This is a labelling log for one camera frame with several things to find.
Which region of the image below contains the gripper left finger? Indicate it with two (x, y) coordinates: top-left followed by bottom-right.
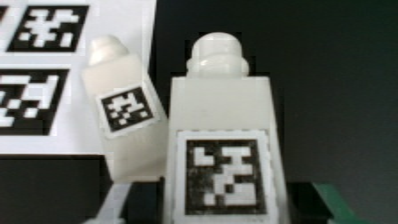
(88, 180), (164, 224)

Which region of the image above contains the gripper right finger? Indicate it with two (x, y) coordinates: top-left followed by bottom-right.
(289, 182), (363, 224)

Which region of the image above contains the white table leg with tag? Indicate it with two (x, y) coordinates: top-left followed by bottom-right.
(164, 32), (290, 224)

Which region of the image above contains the white leg right rear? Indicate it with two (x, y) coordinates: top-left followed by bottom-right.
(83, 35), (170, 182)

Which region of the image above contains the white sheet with tags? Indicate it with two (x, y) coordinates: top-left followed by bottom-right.
(0, 0), (157, 155)

